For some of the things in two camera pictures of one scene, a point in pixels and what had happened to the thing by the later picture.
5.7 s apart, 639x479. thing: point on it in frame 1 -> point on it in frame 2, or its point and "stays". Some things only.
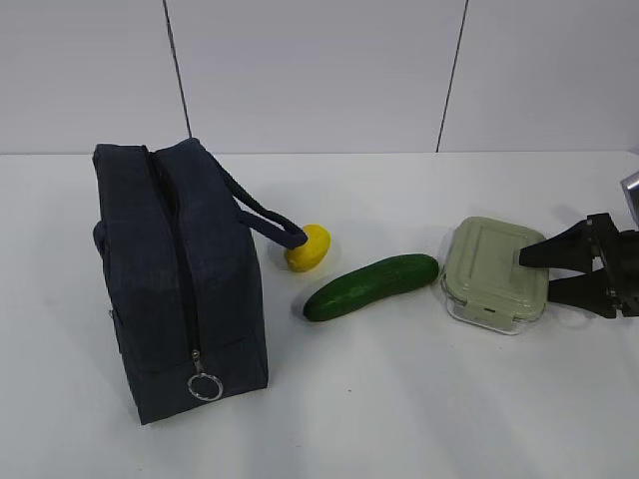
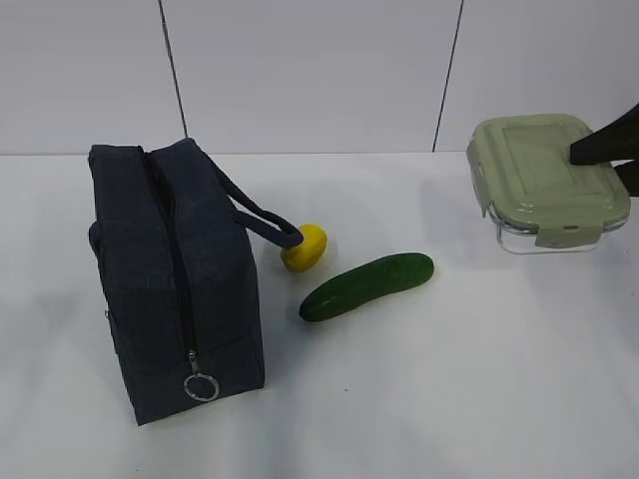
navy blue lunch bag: (183, 274) stays
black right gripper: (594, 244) -> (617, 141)
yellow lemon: (313, 252) stays
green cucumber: (370, 283) stays
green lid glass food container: (483, 281) -> (521, 173)
